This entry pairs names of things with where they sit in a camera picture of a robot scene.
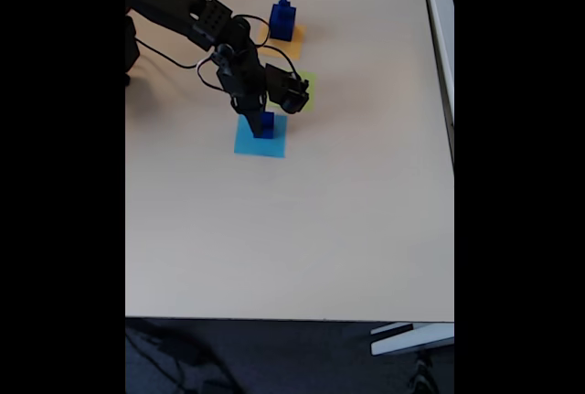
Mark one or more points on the orange paper square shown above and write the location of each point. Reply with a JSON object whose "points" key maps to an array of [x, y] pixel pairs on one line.
{"points": [[296, 44]]}

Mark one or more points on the white neighbouring table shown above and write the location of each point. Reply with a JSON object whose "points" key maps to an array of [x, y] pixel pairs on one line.
{"points": [[441, 37]]}

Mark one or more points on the medium blue cube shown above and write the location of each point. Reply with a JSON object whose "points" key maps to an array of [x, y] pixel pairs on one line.
{"points": [[269, 126]]}

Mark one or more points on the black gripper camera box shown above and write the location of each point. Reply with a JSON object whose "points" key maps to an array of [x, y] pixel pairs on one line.
{"points": [[290, 88]]}

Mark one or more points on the white table leg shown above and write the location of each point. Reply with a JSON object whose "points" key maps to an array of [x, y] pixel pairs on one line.
{"points": [[411, 339]]}

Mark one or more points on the green paper square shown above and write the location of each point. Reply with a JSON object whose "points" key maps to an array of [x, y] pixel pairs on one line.
{"points": [[311, 92]]}

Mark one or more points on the light blue paper square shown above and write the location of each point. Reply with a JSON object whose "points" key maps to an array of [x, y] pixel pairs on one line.
{"points": [[247, 147]]}

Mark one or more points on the large blue cube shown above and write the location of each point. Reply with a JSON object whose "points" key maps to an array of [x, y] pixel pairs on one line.
{"points": [[281, 26]]}

